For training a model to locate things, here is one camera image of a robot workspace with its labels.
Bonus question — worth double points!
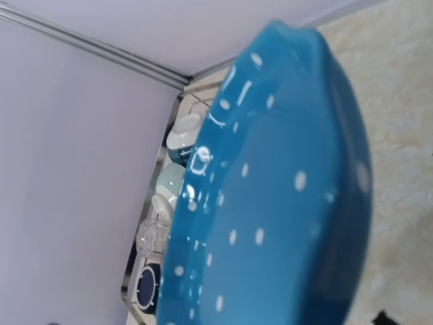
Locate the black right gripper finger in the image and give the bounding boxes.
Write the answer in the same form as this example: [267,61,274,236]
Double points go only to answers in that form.
[371,303,408,325]

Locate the blue polka-dot plate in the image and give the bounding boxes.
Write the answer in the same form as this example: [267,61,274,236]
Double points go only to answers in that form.
[156,21,372,324]

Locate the dark blue mug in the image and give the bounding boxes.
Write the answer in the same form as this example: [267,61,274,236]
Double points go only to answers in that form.
[136,263,161,309]

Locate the clear glass cup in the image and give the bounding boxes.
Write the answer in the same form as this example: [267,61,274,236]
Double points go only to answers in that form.
[135,218,170,257]

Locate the pale green ribbed bowl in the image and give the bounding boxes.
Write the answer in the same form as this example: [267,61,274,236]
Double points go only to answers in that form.
[152,163,185,220]

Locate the teal white mug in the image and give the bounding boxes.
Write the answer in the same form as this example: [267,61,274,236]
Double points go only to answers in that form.
[166,113,203,167]

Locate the metal wire dish rack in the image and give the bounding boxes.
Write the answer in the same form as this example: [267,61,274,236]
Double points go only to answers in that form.
[121,68,229,324]

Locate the left aluminium frame post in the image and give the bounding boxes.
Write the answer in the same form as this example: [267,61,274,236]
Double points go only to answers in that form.
[1,1,192,91]

